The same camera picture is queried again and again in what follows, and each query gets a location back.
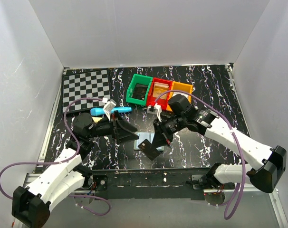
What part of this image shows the green card holder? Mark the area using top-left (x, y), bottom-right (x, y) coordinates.
top-left (134, 132), bottom-right (165, 152)

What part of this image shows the red plastic bin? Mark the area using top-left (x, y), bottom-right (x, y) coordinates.
top-left (146, 77), bottom-right (172, 111)

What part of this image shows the green plastic bin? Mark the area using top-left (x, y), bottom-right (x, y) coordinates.
top-left (125, 74), bottom-right (153, 106)

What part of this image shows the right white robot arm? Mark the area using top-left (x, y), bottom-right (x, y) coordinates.
top-left (147, 94), bottom-right (287, 193)

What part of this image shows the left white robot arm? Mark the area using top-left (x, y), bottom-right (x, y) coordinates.
top-left (12, 112), bottom-right (139, 228)

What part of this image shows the orange card in red bin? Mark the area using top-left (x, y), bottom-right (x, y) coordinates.
top-left (152, 82), bottom-right (169, 98)

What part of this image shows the black card in green bin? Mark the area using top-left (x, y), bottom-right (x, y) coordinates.
top-left (132, 83), bottom-right (148, 100)

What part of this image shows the cream plastic crayon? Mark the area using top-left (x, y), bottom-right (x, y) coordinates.
top-left (92, 116), bottom-right (102, 123)

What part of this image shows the blue plastic crayon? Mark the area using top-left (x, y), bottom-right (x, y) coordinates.
top-left (90, 107), bottom-right (132, 116)

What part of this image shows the checkered chessboard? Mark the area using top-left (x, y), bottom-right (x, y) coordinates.
top-left (60, 69), bottom-right (111, 114)

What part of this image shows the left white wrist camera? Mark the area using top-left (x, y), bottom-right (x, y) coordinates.
top-left (103, 99), bottom-right (116, 121)

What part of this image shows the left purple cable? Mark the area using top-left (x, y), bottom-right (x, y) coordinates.
top-left (0, 97), bottom-right (111, 216)

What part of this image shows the purple cable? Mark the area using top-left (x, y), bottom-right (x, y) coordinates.
top-left (0, 97), bottom-right (111, 216)
top-left (154, 90), bottom-right (247, 220)

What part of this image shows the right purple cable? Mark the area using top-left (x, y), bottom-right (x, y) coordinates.
top-left (154, 90), bottom-right (247, 220)

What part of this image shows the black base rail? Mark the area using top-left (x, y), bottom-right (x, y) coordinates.
top-left (74, 166), bottom-right (236, 202)

